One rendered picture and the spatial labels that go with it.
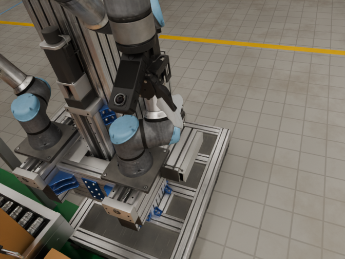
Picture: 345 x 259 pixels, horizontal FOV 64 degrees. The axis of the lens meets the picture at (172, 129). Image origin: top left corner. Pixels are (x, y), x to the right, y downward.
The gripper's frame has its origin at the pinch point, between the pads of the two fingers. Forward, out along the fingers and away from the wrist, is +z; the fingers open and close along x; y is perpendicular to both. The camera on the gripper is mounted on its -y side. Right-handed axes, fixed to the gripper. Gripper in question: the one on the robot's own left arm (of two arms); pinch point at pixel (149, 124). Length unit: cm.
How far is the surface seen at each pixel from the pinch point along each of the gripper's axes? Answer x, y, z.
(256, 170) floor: -19, 107, 152
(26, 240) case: 83, -17, 92
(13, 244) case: 83, -22, 86
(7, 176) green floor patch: 193, 33, 152
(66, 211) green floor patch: 115, 22, 152
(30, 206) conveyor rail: 96, 0, 92
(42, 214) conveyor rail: 85, -2, 92
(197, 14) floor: 127, 388, 152
